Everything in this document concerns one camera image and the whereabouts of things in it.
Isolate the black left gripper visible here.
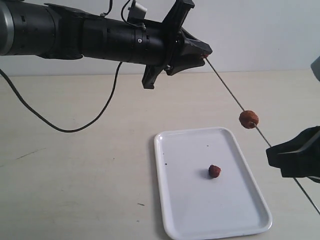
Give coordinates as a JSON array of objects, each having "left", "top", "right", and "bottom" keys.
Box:
[{"left": 142, "top": 0, "right": 213, "bottom": 89}]

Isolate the metal skewer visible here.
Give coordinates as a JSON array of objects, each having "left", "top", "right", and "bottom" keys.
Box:
[{"left": 204, "top": 56, "right": 320, "bottom": 214}]

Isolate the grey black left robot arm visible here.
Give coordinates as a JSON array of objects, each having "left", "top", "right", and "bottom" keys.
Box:
[{"left": 0, "top": 0, "right": 212, "bottom": 89}]

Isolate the white plastic tray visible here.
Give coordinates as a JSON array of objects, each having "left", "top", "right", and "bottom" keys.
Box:
[{"left": 154, "top": 127, "right": 273, "bottom": 240}]

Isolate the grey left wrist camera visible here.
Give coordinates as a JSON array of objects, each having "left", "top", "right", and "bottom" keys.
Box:
[{"left": 127, "top": 0, "right": 148, "bottom": 20}]

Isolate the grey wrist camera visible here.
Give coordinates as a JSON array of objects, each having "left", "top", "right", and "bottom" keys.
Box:
[
  {"left": 127, "top": 0, "right": 148, "bottom": 20},
  {"left": 310, "top": 56, "right": 320, "bottom": 81}
]

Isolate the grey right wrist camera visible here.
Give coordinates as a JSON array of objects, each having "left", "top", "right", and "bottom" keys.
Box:
[{"left": 310, "top": 56, "right": 320, "bottom": 81}]

